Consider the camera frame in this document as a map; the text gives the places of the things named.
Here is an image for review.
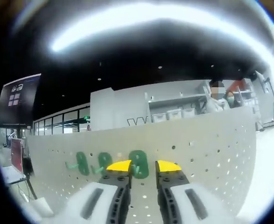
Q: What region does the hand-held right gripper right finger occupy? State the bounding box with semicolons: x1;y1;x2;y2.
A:
155;160;239;224

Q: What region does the white perforated mounting plate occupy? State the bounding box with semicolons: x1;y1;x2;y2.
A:
25;115;257;224

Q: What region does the white storage bin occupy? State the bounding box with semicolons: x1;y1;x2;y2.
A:
182;107;196;118
167;108;183;120
151;112;168;122

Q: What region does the black wire rack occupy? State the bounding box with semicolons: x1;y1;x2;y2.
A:
126;116;149;127

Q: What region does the large dark display screen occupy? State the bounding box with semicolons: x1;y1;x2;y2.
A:
0;73;42;128

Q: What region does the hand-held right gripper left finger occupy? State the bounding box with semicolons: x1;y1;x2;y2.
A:
42;160;133;224

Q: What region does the white side desk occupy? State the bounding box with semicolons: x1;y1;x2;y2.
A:
1;164;38;201

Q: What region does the white shelving unit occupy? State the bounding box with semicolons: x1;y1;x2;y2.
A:
148;80;260;123

